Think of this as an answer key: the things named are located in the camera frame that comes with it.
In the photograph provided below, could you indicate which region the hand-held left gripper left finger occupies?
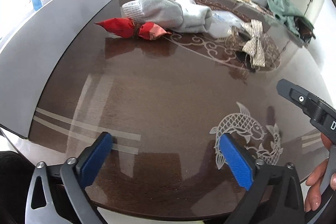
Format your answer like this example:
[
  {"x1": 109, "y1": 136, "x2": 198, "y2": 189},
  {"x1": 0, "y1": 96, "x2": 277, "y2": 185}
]
[{"x1": 25, "y1": 132, "x2": 114, "y2": 224}]

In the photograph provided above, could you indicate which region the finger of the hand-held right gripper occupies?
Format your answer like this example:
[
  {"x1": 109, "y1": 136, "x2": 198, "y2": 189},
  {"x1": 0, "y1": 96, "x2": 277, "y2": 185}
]
[{"x1": 277, "y1": 79, "x2": 324, "y2": 114}]

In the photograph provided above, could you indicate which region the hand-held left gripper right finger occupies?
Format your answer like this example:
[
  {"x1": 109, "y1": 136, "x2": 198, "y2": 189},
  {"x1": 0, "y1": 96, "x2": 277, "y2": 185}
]
[{"x1": 220, "y1": 133, "x2": 305, "y2": 224}]

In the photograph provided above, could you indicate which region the sequined bow hair clip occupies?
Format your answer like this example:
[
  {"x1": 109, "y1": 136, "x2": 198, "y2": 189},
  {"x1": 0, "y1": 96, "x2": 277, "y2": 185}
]
[{"x1": 241, "y1": 19, "x2": 266, "y2": 67}]

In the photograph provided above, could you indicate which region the gold hair claw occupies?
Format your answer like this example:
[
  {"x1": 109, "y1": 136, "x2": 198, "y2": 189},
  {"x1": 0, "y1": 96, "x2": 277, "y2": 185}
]
[{"x1": 225, "y1": 27, "x2": 250, "y2": 49}]

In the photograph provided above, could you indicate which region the clear plastic packet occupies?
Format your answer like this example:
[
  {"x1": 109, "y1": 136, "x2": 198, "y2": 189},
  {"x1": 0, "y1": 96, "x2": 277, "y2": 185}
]
[{"x1": 210, "y1": 10, "x2": 243, "y2": 39}]

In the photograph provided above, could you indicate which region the white container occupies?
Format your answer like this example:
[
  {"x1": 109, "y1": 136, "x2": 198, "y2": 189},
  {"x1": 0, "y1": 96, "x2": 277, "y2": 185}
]
[{"x1": 0, "y1": 0, "x2": 118, "y2": 139}]

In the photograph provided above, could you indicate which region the red snack packet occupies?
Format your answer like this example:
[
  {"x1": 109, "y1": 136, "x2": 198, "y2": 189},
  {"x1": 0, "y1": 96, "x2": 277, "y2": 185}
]
[{"x1": 94, "y1": 17, "x2": 172, "y2": 42}]

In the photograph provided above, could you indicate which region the light grey dotted sock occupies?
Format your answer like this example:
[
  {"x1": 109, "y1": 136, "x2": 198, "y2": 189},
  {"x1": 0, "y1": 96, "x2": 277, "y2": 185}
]
[{"x1": 122, "y1": 0, "x2": 181, "y2": 30}]

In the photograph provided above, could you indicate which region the person's right hand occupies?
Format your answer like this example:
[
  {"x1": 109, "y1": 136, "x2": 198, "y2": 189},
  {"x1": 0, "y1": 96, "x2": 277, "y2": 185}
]
[{"x1": 304, "y1": 133, "x2": 333, "y2": 212}]

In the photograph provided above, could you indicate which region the dark brown bag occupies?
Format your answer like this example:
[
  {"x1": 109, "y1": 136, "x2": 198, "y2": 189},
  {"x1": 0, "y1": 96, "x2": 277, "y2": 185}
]
[{"x1": 294, "y1": 15, "x2": 315, "y2": 42}]

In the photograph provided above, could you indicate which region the green cloth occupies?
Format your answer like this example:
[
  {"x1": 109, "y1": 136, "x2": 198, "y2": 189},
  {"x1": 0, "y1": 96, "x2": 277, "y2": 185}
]
[{"x1": 267, "y1": 0, "x2": 311, "y2": 35}]

